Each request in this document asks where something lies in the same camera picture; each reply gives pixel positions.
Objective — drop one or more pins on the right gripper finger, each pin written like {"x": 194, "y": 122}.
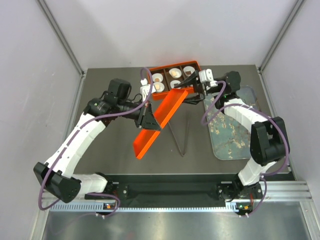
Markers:
{"x": 193, "y": 100}
{"x": 191, "y": 80}

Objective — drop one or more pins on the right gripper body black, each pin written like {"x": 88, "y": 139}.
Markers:
{"x": 200, "y": 88}

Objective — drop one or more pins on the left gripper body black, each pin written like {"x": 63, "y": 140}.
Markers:
{"x": 138, "y": 117}

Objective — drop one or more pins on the orange box lid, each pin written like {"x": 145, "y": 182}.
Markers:
{"x": 163, "y": 114}

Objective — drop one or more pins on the metal tongs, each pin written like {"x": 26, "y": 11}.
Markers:
{"x": 181, "y": 142}

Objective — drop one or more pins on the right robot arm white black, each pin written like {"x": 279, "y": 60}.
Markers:
{"x": 268, "y": 137}

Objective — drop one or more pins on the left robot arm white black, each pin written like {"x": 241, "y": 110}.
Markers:
{"x": 56, "y": 174}

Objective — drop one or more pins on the white paper cup back right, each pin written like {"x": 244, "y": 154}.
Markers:
{"x": 188, "y": 68}

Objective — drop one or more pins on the white paper cup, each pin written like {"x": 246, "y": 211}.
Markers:
{"x": 162, "y": 87}
{"x": 157, "y": 75}
{"x": 188, "y": 68}
{"x": 178, "y": 71}
{"x": 172, "y": 83}

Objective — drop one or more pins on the white paper cup back middle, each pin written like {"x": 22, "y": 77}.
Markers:
{"x": 178, "y": 71}

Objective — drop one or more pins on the white paper cup front middle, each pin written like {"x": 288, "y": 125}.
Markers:
{"x": 172, "y": 83}

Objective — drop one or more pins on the orange compartment box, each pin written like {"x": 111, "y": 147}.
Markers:
{"x": 167, "y": 78}

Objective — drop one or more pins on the white paper cup front left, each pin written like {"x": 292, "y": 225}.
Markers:
{"x": 162, "y": 87}

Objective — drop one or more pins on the white paper cup back left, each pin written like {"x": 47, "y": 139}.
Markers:
{"x": 157, "y": 75}

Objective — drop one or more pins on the blue floral tray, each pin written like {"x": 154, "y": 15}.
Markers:
{"x": 229, "y": 139}

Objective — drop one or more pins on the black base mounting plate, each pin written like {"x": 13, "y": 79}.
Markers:
{"x": 217, "y": 191}

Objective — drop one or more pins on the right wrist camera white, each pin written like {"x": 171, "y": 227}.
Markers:
{"x": 206, "y": 77}

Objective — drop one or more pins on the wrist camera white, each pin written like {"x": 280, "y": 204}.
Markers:
{"x": 206, "y": 77}
{"x": 146, "y": 88}

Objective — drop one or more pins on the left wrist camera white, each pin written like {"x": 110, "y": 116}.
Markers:
{"x": 146, "y": 88}

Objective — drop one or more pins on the grey slotted cable duct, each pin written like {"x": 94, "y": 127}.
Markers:
{"x": 109, "y": 206}

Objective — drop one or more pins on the aluminium frame rail front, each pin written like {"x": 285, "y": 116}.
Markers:
{"x": 283, "y": 191}

